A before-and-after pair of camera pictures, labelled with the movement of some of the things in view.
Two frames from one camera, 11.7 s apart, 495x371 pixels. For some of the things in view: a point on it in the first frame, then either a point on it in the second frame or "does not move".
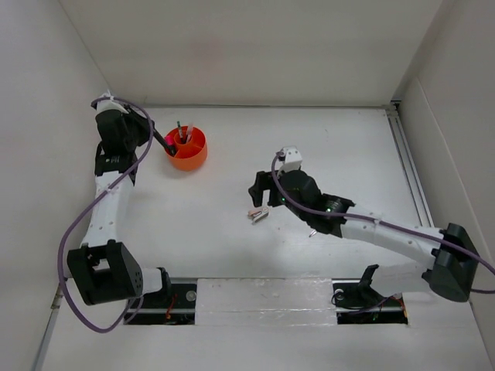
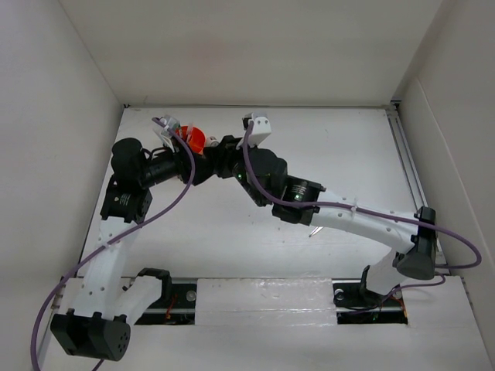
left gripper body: x=138 y=131 -> x=178 y=163
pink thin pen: x=189 y=134 does not move
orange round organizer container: x=190 y=146 does not move
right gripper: x=257 y=190 -> x=224 y=154
